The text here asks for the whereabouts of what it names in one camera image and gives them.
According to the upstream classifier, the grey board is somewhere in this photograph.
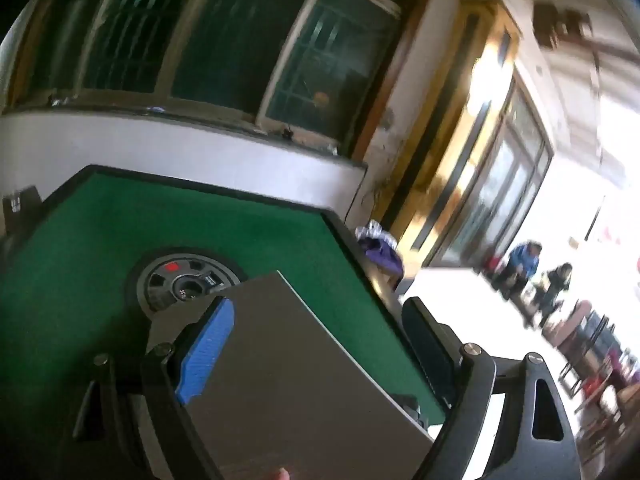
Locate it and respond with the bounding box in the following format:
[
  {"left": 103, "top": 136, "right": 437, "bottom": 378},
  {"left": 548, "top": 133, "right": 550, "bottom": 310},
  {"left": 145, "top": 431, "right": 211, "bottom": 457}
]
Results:
[{"left": 145, "top": 270, "right": 436, "bottom": 480}]

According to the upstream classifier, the wooden framed glass door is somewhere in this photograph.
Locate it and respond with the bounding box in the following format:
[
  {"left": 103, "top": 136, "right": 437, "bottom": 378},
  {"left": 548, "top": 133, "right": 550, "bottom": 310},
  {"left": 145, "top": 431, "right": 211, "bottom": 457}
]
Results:
[{"left": 390, "top": 0, "right": 556, "bottom": 268}]

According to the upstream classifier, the dark wall fixture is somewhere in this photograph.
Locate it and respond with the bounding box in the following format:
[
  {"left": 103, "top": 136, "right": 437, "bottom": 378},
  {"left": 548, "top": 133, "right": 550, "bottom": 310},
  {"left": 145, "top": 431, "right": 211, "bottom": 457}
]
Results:
[{"left": 532, "top": 2, "right": 593, "bottom": 48}]

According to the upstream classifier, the purple cloth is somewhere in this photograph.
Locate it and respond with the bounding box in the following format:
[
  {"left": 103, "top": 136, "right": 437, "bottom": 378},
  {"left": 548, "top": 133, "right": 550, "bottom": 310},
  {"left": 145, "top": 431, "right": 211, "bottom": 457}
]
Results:
[{"left": 356, "top": 220, "right": 405, "bottom": 281}]

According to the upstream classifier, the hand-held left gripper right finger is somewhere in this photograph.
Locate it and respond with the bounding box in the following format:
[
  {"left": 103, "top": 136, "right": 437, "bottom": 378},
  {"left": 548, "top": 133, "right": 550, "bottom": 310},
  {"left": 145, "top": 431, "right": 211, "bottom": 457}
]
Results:
[{"left": 401, "top": 296, "right": 583, "bottom": 480}]

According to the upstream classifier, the green felt mahjong table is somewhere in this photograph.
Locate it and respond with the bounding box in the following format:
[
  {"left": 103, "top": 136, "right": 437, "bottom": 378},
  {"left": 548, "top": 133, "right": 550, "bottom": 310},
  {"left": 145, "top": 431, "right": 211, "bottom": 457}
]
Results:
[{"left": 0, "top": 164, "right": 448, "bottom": 480}]

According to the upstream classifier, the round table control dial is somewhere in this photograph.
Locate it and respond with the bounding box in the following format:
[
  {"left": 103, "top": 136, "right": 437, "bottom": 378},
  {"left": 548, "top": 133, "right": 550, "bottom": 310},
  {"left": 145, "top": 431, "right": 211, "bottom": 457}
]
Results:
[{"left": 125, "top": 246, "right": 249, "bottom": 321}]

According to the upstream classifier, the dark red chair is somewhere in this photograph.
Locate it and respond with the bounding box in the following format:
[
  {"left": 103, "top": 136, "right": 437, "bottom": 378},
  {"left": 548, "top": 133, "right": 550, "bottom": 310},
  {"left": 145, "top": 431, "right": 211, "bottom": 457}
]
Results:
[
  {"left": 585, "top": 350, "right": 640, "bottom": 441},
  {"left": 552, "top": 300, "right": 608, "bottom": 396}
]

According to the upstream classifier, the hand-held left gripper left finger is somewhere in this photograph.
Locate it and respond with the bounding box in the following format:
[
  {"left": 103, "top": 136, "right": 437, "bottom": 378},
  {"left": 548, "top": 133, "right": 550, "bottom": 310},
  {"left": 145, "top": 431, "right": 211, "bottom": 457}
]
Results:
[{"left": 70, "top": 296, "right": 236, "bottom": 480}]

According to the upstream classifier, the barred window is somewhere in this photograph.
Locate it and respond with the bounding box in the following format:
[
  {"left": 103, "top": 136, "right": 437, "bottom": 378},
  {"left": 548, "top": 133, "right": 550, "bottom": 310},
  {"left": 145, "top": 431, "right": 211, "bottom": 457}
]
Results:
[{"left": 5, "top": 0, "right": 438, "bottom": 156}]

